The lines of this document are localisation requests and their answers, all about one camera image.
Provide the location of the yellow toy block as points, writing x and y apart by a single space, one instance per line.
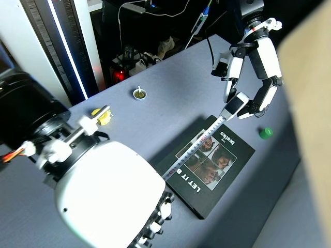
104 120

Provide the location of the white cabinet with light strip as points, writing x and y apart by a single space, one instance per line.
15 25

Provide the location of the beige blurred board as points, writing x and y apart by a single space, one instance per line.
310 103

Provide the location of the small white cup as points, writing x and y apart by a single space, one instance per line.
139 96

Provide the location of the grey table cloth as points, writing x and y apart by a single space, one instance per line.
181 77

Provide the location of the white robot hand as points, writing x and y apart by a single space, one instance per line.
108 193
266 56

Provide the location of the green cylinder block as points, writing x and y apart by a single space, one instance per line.
266 133

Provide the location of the black hardcover book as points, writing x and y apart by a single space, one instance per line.
230 175

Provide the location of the beige shoe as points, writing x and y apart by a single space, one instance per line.
165 46

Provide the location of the white power strip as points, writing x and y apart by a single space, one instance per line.
142 64

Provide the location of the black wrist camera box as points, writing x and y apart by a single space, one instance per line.
219 68

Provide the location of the white spoon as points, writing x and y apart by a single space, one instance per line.
140 90

